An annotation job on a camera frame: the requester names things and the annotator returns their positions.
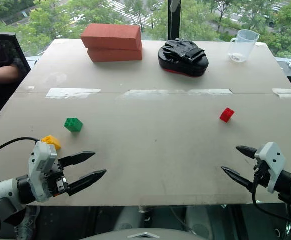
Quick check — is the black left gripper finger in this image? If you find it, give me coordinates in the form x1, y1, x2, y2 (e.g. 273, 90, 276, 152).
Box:
58, 151, 96, 168
66, 169, 107, 197

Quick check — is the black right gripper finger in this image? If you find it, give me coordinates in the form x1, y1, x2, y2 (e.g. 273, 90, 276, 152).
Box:
221, 166, 255, 194
235, 145, 258, 160

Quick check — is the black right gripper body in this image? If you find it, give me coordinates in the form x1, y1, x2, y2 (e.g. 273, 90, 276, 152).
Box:
252, 159, 272, 189

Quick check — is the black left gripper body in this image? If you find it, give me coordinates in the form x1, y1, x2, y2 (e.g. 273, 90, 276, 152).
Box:
43, 161, 70, 198

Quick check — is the yellow toy brick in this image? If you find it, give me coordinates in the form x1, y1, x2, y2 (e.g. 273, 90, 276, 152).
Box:
41, 135, 62, 151

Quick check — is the green toy brick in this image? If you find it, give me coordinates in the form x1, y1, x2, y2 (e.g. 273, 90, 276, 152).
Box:
64, 117, 83, 133

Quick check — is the red toy brick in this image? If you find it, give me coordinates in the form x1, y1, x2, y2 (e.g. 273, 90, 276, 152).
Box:
219, 107, 235, 123

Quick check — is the grey robot body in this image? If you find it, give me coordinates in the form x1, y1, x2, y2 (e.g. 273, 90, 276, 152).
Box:
80, 226, 206, 240

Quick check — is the clear plastic measuring cup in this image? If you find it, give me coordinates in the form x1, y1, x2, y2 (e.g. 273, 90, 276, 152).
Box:
227, 29, 260, 63

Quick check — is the black boxing pad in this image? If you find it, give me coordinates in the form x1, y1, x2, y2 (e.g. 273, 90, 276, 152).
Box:
157, 38, 209, 78

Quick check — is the black office chair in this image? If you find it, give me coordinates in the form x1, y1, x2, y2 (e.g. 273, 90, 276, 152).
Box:
0, 31, 31, 76

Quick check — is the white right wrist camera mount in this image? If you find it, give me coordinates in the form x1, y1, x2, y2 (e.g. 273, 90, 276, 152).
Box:
254, 142, 286, 194

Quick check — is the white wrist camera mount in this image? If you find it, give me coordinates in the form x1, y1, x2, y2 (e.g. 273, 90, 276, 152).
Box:
28, 141, 58, 203
254, 142, 286, 194

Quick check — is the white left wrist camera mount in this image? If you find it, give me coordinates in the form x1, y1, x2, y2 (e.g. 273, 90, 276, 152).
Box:
28, 141, 58, 203

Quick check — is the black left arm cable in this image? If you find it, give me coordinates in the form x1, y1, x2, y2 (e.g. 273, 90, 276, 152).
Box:
0, 136, 40, 161

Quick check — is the black window post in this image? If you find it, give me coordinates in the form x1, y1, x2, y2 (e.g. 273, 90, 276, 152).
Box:
167, 0, 181, 42

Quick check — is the white blind pull cord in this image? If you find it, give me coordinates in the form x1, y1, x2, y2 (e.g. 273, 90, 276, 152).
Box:
169, 0, 178, 41

